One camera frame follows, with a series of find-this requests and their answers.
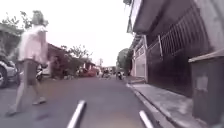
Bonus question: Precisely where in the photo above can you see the tree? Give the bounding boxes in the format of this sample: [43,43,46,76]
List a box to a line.
[116,47,134,75]

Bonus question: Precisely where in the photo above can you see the red vehicle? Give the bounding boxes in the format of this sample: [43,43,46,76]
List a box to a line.
[81,67,100,78]

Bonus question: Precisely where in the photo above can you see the grey asphalt road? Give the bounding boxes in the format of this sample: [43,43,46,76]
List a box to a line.
[0,75,174,128]

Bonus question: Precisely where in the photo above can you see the green trees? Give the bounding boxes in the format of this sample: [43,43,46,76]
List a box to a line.
[59,44,94,78]

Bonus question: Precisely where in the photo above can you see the low red building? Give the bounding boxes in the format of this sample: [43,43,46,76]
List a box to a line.
[46,43,73,80]

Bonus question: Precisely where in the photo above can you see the robot's own part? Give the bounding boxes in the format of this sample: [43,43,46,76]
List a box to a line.
[138,110,155,128]
[66,99,87,128]

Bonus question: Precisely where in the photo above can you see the dark metal fence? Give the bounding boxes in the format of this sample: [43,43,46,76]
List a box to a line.
[145,5,212,98]

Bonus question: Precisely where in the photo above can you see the pale concrete pavement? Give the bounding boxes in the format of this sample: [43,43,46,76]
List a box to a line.
[125,82,224,128]

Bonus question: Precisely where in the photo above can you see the building with overhanging roof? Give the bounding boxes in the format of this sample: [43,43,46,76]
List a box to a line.
[123,0,224,98]

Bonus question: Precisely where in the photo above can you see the person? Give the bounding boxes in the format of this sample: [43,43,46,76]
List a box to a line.
[5,10,50,117]

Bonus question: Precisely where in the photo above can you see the grey box cabinet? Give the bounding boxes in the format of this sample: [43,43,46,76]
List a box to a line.
[188,49,224,126]

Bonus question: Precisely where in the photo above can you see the grey car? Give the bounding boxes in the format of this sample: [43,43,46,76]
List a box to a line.
[0,59,19,89]

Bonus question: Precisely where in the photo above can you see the pale gate wall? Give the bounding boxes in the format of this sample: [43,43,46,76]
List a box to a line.
[130,35,148,83]

